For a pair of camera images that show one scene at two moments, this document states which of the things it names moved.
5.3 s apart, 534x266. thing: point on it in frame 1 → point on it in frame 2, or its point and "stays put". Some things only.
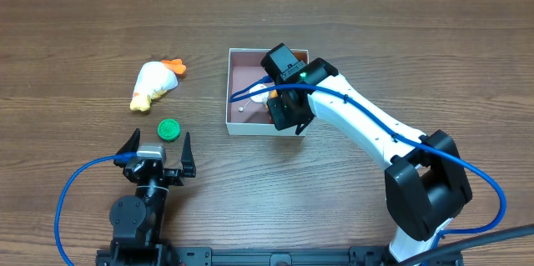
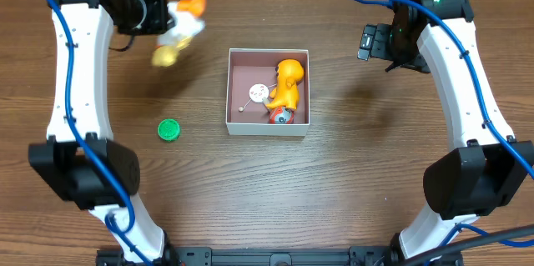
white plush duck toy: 154,79 → 188,23
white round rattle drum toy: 258,98 stays put
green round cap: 168,129 stays put
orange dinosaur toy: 300,56 → 289,73
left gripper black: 165,174 → 158,13
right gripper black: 289,115 → 400,60
